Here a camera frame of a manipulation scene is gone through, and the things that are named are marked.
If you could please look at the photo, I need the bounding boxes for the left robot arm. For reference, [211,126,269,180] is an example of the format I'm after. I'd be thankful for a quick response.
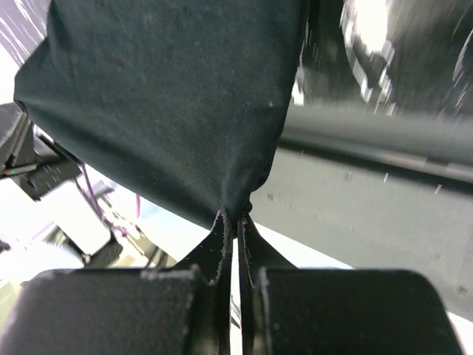
[1,103,123,268]

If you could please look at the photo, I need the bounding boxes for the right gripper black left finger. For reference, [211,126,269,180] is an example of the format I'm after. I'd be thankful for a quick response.
[1,211,232,354]

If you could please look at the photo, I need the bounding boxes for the black t shirt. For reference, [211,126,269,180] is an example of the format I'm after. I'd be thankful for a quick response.
[14,1,308,227]

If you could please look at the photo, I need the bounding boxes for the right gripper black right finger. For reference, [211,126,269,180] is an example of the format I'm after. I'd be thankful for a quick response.
[237,214,463,354]

